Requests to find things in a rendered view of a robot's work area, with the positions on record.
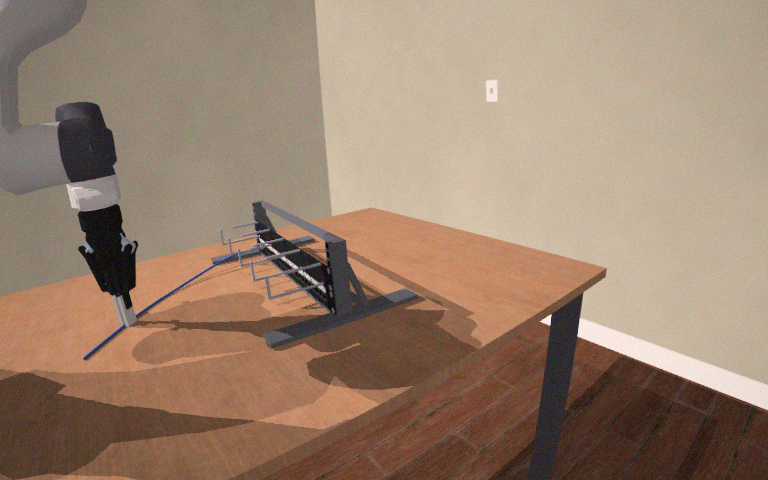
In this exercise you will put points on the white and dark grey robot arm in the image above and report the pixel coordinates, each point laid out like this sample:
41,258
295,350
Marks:
39,156

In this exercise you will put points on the dark blue cable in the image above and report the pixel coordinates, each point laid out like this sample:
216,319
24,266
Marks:
122,327

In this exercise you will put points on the grey metal rack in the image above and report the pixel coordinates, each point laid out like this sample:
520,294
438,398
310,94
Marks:
334,295

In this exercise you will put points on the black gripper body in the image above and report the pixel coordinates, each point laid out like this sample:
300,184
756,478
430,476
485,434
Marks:
105,224

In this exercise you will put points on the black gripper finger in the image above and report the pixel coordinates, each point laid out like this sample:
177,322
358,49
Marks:
98,266
124,261

